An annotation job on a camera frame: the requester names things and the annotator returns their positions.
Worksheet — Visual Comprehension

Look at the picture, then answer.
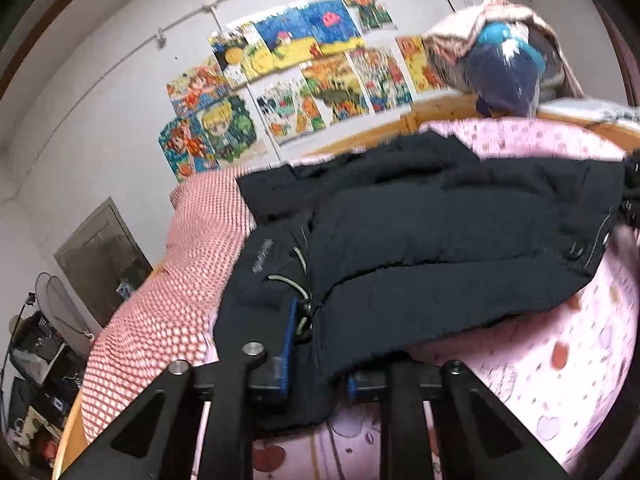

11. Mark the black puffer jacket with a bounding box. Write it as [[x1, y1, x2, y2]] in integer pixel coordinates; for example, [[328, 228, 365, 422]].
[[214, 131, 639, 434]]

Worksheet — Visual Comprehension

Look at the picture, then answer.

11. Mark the red white checked quilt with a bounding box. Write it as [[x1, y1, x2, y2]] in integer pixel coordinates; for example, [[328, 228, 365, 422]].
[[81, 168, 255, 441]]

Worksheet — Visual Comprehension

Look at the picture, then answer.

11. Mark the blond boy drawing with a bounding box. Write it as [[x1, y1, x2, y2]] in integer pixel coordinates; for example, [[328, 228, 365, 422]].
[[196, 94, 268, 168]]

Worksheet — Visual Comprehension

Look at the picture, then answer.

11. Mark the orange hair girl drawing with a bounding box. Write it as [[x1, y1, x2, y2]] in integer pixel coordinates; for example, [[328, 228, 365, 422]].
[[158, 116, 220, 182]]

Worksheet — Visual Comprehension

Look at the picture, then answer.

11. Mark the turtle fish drawing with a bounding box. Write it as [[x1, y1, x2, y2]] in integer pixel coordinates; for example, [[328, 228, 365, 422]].
[[256, 67, 326, 146]]

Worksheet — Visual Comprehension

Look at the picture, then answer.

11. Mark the dinosaur landscape drawing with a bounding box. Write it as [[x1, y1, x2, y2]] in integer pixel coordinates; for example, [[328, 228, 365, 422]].
[[299, 53, 370, 125]]

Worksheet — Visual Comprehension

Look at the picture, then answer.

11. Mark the standing electric fan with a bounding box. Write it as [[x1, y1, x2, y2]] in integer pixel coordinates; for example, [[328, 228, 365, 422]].
[[35, 272, 94, 359]]

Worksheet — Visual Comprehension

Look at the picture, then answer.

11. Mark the girl swimming drawing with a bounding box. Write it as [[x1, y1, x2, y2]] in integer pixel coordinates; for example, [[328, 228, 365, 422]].
[[166, 55, 231, 118]]

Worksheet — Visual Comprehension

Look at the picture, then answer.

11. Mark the colourful 2024 drawing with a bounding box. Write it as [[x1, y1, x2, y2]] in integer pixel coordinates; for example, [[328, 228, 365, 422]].
[[348, 46, 412, 113]]

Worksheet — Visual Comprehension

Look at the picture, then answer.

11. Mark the cluttered storage shelf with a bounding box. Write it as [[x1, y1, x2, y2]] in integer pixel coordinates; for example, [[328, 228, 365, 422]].
[[1, 294, 86, 479]]

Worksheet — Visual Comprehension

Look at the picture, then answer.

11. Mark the yellow moon drawing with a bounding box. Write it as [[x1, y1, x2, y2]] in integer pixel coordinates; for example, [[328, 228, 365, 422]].
[[208, 22, 276, 89]]

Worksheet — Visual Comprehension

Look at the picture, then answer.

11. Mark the blue sea jellyfish drawing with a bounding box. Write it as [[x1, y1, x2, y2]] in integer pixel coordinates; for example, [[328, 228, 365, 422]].
[[255, 0, 364, 66]]

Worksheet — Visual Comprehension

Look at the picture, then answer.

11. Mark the yellow bear chick drawing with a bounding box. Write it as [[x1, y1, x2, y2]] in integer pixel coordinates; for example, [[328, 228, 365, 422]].
[[395, 36, 446, 93]]

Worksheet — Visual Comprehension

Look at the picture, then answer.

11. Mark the red hair character drawing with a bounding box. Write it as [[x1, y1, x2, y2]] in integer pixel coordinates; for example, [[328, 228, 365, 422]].
[[343, 0, 396, 32]]

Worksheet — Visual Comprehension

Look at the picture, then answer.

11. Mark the pile of bedding bags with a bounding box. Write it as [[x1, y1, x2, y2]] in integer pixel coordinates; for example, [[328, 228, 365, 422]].
[[421, 0, 586, 118]]

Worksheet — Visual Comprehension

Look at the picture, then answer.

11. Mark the grey wall cabinet door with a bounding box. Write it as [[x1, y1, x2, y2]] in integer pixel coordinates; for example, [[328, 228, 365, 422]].
[[54, 197, 152, 327]]

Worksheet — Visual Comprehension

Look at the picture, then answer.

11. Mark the wooden bed frame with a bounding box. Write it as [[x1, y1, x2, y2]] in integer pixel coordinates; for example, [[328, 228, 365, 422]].
[[53, 96, 639, 476]]

